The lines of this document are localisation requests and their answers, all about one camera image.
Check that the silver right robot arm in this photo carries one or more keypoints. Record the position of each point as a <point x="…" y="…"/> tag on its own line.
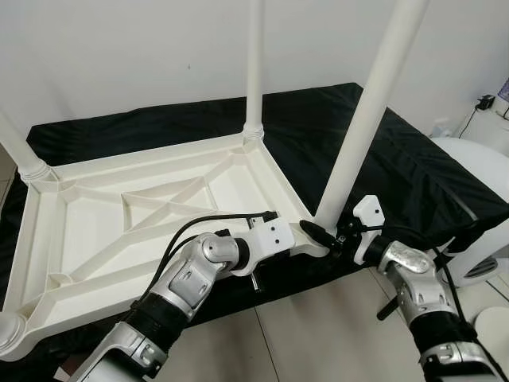
<point x="413" y="278"/>

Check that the white dome appliance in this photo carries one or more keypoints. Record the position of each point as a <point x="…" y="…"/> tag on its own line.
<point x="477" y="167"/>

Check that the black power adapter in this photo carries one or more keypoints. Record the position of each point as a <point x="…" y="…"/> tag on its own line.
<point x="485" y="102"/>

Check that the white square cabinet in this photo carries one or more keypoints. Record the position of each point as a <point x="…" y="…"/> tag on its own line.
<point x="493" y="127"/>

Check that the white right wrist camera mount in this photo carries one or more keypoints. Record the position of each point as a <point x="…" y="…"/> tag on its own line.
<point x="367" y="211"/>

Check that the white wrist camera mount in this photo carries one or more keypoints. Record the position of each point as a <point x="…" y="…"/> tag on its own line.
<point x="367" y="211"/>
<point x="274" y="235"/>

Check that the white insect zapper lamp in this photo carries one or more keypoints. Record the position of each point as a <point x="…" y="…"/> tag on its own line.
<point x="504" y="89"/>

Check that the white wall socket plug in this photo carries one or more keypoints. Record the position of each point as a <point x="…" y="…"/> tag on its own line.
<point x="440" y="127"/>

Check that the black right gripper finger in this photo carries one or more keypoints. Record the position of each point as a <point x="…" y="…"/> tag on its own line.
<point x="316" y="232"/>

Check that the white pedestal fan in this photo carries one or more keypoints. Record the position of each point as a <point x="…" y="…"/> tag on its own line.
<point x="493" y="334"/>

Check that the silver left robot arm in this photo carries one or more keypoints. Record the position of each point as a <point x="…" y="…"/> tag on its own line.
<point x="191" y="278"/>

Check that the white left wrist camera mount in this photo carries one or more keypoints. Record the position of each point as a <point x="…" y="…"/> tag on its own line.
<point x="274" y="235"/>

